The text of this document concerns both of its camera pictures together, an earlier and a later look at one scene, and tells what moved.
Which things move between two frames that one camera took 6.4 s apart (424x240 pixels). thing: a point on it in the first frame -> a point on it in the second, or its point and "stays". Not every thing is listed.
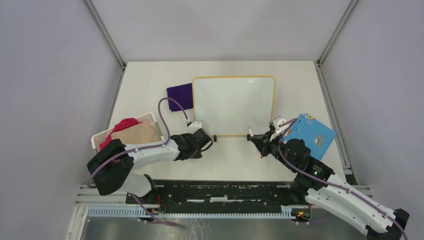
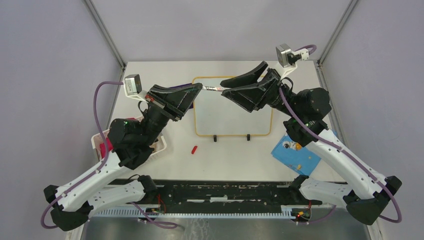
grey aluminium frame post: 322,56 stays
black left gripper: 198,154 -> 176,104
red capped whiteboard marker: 252,135 -> 213,88
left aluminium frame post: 106,34 stays
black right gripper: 263,145 -> 254,96
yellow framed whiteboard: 229,105 stays
